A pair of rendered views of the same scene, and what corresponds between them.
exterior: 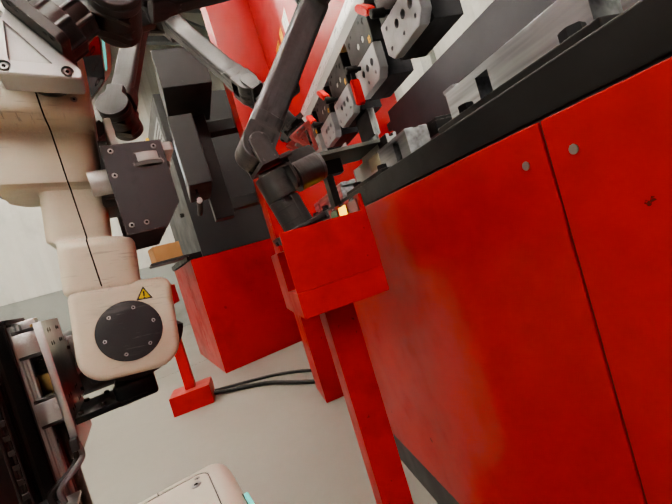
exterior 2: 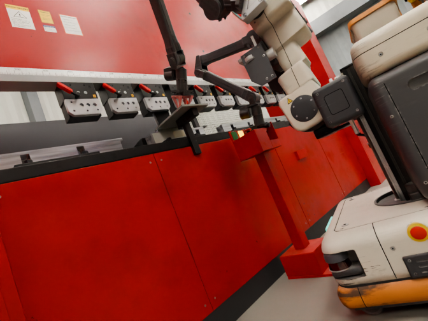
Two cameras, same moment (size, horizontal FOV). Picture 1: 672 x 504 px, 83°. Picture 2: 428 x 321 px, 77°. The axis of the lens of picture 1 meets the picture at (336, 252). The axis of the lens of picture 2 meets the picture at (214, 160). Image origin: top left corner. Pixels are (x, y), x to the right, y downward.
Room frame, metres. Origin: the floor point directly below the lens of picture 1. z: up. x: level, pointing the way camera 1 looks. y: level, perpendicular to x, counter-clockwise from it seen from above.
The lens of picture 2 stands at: (1.73, 1.16, 0.55)
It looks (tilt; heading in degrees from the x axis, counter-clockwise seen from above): 7 degrees up; 239
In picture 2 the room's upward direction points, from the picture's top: 23 degrees counter-clockwise
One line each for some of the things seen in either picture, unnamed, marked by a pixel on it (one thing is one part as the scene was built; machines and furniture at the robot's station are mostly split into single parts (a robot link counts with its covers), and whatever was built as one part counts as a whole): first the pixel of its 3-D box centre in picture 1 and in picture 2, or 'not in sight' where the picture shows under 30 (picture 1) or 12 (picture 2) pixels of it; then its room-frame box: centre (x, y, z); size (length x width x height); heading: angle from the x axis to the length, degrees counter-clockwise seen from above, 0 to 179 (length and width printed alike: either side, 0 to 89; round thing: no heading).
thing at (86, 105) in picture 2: (323, 137); (79, 102); (1.53, -0.08, 1.18); 0.15 x 0.09 x 0.17; 15
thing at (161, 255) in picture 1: (166, 254); not in sight; (3.05, 1.31, 1.05); 0.30 x 0.28 x 0.14; 29
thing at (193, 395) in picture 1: (177, 344); not in sight; (2.46, 1.17, 0.42); 0.25 x 0.20 x 0.83; 105
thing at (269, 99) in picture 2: not in sight; (265, 96); (-0.02, -0.49, 1.18); 0.15 x 0.09 x 0.17; 15
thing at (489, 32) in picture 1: (462, 107); (90, 149); (1.47, -0.63, 1.12); 1.13 x 0.02 x 0.44; 15
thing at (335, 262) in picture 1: (319, 256); (255, 138); (0.74, 0.03, 0.75); 0.20 x 0.16 x 0.18; 16
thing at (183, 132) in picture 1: (191, 162); not in sight; (2.14, 0.63, 1.42); 0.45 x 0.12 x 0.36; 20
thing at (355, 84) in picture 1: (357, 85); not in sight; (0.95, -0.17, 1.12); 0.04 x 0.02 x 0.10; 105
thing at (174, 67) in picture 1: (201, 144); not in sight; (2.21, 0.57, 1.52); 0.51 x 0.25 x 0.85; 20
